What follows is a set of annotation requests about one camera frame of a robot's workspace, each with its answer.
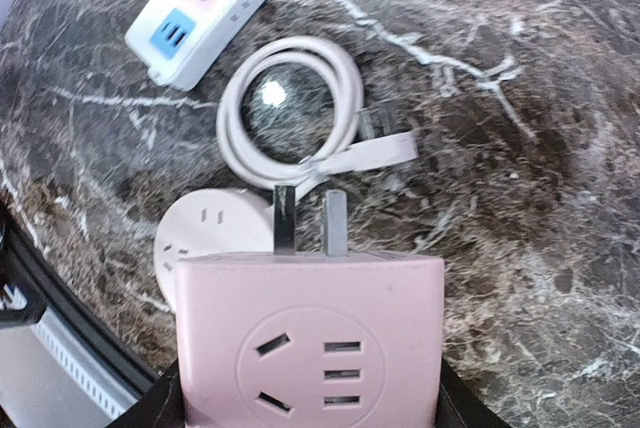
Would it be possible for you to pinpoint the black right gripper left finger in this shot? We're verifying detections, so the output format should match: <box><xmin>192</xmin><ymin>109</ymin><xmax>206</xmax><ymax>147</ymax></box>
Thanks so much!
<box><xmin>112</xmin><ymin>361</ymin><xmax>185</xmax><ymax>428</ymax></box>

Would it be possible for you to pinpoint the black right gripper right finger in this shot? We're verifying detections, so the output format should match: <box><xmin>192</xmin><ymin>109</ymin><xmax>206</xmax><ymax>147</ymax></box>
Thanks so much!
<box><xmin>437</xmin><ymin>359</ymin><xmax>510</xmax><ymax>428</ymax></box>

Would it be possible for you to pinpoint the pink cube socket adapter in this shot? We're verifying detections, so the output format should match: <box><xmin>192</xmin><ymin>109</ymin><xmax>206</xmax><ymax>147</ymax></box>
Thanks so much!
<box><xmin>174</xmin><ymin>190</ymin><xmax>444</xmax><ymax>427</ymax></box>

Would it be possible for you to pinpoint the round pink socket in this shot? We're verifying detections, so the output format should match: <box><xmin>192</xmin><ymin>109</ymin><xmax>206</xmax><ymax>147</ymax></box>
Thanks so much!
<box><xmin>153</xmin><ymin>189</ymin><xmax>273</xmax><ymax>312</ymax></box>

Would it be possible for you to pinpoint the white multicolour power strip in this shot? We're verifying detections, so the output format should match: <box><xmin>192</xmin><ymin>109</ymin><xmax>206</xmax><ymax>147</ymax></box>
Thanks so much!
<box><xmin>125</xmin><ymin>0</ymin><xmax>266</xmax><ymax>92</ymax></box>

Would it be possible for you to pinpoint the white slotted cable duct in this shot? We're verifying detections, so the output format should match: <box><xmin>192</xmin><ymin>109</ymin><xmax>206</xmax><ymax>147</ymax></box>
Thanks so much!
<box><xmin>31</xmin><ymin>310</ymin><xmax>137</xmax><ymax>422</ymax></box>

